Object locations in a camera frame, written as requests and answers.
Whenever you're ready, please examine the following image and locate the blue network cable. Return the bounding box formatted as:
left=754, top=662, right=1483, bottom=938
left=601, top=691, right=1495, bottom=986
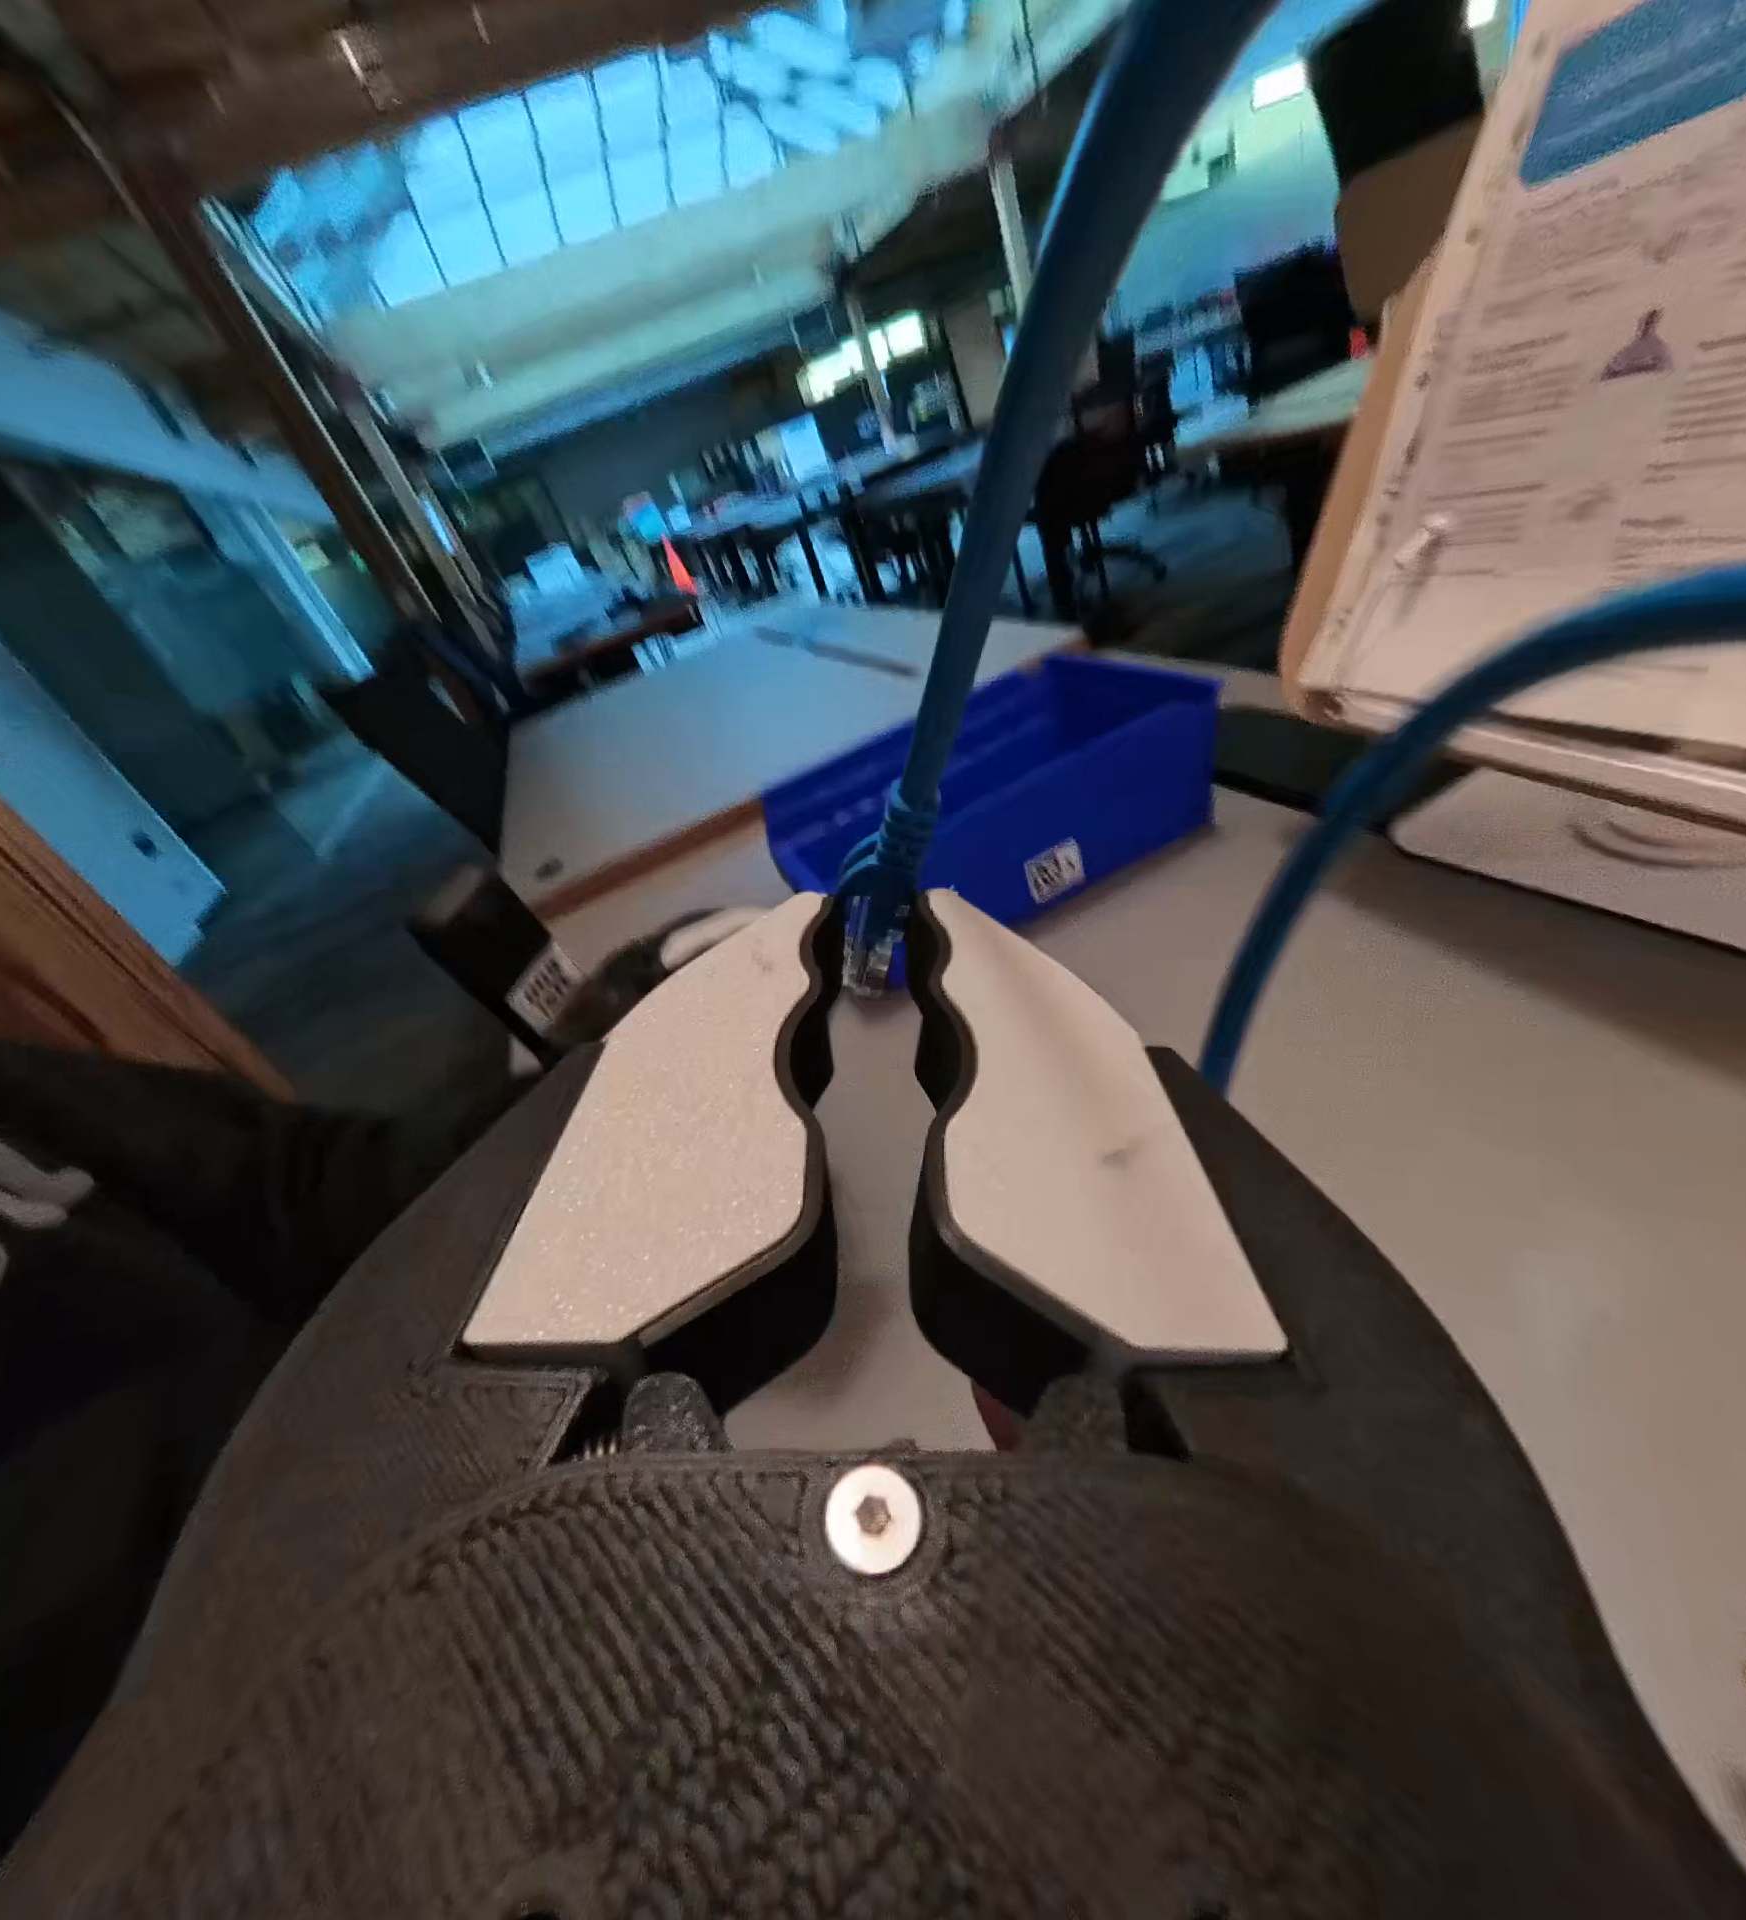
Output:
left=833, top=0, right=1746, bottom=1096

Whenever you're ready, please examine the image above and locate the grey desk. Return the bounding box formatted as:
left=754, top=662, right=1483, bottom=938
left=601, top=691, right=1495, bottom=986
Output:
left=543, top=778, right=1746, bottom=1878

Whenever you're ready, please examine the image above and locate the person's dark sweater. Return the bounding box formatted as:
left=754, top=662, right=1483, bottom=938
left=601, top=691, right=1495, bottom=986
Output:
left=0, top=1005, right=513, bottom=1920

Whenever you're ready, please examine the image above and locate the grey table with wooden edge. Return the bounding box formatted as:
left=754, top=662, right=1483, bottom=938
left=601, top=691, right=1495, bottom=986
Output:
left=498, top=599, right=1083, bottom=919

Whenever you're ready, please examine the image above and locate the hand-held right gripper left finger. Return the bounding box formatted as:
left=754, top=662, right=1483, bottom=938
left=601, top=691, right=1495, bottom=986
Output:
left=455, top=887, right=840, bottom=1379

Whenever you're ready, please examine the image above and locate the wooden side panel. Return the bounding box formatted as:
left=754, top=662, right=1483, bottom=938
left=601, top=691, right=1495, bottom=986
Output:
left=0, top=719, right=289, bottom=1099

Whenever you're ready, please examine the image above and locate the wooden document stand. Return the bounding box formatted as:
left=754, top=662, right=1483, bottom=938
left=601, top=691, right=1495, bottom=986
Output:
left=1276, top=0, right=1746, bottom=979

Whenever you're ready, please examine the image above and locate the printed instruction sheet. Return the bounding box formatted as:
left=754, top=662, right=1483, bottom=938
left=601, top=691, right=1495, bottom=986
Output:
left=1307, top=0, right=1746, bottom=737

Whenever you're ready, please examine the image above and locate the black monitor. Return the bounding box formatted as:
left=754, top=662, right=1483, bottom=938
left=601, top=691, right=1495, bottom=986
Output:
left=1307, top=0, right=1483, bottom=182

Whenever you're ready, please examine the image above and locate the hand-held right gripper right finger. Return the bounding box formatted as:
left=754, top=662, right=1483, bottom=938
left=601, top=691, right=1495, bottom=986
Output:
left=906, top=884, right=1289, bottom=1403

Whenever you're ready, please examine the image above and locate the blue storage bin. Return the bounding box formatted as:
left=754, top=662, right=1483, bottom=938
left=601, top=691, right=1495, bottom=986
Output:
left=761, top=651, right=1224, bottom=932

